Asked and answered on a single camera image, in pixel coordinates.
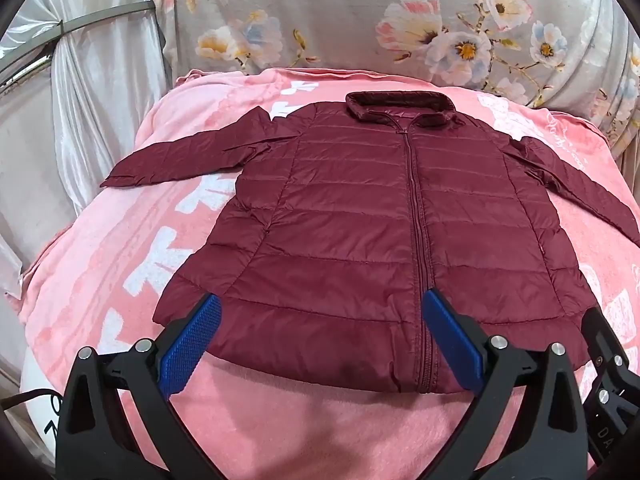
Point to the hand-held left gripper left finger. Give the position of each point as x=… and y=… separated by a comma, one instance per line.
x=192, y=340

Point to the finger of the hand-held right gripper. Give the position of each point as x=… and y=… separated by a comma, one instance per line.
x=602, y=332

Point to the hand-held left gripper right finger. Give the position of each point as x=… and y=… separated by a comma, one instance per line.
x=452, y=342

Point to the grey floral bed sheet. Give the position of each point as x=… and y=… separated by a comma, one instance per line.
x=350, y=15

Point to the maroon puffer jacket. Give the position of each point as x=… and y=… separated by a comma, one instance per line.
x=380, y=240

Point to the white printed cushion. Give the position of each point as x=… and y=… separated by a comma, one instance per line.
x=42, y=410

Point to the pink printed blanket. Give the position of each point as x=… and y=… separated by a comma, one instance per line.
x=310, y=430

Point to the white satin curtain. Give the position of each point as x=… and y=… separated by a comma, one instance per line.
x=100, y=95

